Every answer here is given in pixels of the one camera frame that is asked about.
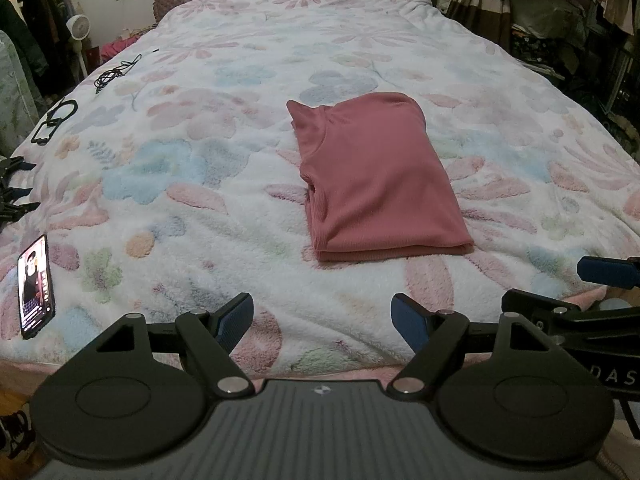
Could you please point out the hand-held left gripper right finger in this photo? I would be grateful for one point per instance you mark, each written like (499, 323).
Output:
(407, 322)

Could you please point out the black smartphone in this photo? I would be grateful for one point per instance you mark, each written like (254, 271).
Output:
(36, 287)

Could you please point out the striped brown curtain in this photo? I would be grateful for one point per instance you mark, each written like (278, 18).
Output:
(480, 15)

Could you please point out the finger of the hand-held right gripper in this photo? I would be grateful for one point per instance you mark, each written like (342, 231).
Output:
(550, 307)
(605, 272)

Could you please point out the pink turtleneck sweater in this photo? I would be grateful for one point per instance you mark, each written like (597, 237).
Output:
(380, 175)

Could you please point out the white fan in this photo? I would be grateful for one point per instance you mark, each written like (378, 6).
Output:
(80, 30)

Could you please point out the grey-green patterned cloth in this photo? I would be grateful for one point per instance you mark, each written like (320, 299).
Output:
(15, 95)

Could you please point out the hanging dark clothes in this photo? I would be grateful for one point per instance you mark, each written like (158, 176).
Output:
(40, 25)

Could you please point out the grey cloth pile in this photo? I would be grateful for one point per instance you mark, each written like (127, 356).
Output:
(555, 25)

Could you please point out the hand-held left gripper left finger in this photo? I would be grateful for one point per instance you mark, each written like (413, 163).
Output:
(235, 322)

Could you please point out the floral fleece blanket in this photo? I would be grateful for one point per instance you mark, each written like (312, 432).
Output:
(175, 170)

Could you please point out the pink bed sheet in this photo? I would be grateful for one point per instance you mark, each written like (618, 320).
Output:
(320, 376)

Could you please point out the magenta cloth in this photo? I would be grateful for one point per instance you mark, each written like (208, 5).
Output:
(122, 47)

